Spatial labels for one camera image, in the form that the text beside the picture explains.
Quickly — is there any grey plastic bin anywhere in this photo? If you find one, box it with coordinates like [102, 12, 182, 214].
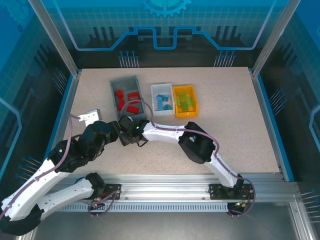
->
[109, 75, 149, 121]

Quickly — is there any white plastic bin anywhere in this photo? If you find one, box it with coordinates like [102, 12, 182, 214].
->
[150, 83, 175, 117]

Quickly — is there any orange plastic bin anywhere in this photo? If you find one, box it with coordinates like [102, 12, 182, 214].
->
[172, 84, 200, 119]

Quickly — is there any blue table edge strip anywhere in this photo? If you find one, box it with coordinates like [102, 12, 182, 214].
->
[36, 74, 76, 182]
[256, 74, 296, 182]

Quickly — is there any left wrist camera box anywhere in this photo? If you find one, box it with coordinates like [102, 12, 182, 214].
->
[78, 108, 103, 124]

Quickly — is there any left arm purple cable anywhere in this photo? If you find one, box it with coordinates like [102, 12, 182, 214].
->
[0, 113, 120, 219]

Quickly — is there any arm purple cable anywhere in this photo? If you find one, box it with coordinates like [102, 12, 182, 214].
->
[0, 113, 120, 219]
[121, 99, 256, 218]

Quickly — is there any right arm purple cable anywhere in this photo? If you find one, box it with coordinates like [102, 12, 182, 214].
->
[121, 99, 256, 218]

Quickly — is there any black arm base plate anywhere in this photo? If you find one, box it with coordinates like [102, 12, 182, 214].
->
[208, 183, 253, 201]
[99, 183, 123, 201]

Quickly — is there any aluminium front rail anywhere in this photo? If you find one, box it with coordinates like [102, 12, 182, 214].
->
[58, 173, 302, 204]

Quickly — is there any slotted grey cable duct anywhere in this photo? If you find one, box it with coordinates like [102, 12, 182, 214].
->
[59, 203, 230, 213]

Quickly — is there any aluminium frame post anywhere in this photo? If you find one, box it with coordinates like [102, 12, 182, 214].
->
[250, 0, 302, 79]
[27, 0, 82, 77]

